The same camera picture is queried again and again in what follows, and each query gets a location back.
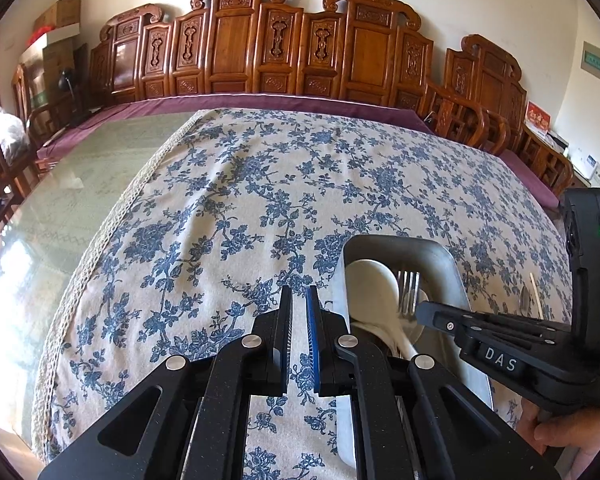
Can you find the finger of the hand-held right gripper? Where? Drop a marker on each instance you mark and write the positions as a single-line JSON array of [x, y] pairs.
[[445, 320], [530, 324]]

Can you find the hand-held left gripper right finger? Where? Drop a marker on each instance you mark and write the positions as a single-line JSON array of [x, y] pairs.
[[312, 330]]

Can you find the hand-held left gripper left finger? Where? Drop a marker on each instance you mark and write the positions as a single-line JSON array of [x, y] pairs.
[[287, 320]]

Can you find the wooden chopstick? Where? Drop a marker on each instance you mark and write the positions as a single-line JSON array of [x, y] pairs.
[[535, 292]]

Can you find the metal fork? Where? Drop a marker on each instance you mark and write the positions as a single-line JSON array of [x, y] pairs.
[[408, 292]]

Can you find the metal tray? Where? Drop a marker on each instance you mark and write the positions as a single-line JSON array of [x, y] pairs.
[[440, 260]]

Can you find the large white spoon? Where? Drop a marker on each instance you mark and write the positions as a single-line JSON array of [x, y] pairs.
[[370, 290]]

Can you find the person's right hand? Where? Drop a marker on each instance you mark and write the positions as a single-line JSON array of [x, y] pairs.
[[565, 437]]

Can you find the metal utensil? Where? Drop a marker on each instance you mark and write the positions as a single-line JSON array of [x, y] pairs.
[[524, 297]]

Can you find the blue floral tablecloth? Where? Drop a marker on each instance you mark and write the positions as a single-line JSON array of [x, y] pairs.
[[220, 200]]

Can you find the purple seat cushion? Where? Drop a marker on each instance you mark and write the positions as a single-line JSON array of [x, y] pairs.
[[530, 180]]

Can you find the wooden armchair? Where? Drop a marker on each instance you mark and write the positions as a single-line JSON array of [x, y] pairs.
[[547, 160]]

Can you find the carved wooden chair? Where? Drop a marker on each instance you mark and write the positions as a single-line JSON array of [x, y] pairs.
[[485, 90], [135, 55], [235, 40], [370, 50]]

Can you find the black desk lamp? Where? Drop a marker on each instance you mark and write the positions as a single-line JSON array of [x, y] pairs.
[[69, 92]]

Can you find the clear plastic bag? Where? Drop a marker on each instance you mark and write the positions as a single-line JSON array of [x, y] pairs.
[[9, 132]]

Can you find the large cardboard box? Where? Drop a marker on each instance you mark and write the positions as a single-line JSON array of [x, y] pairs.
[[60, 65]]

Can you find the white and red box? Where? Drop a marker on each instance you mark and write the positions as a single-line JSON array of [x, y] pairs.
[[45, 42]]

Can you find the brown cardboard box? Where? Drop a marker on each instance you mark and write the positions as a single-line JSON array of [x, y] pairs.
[[60, 12]]

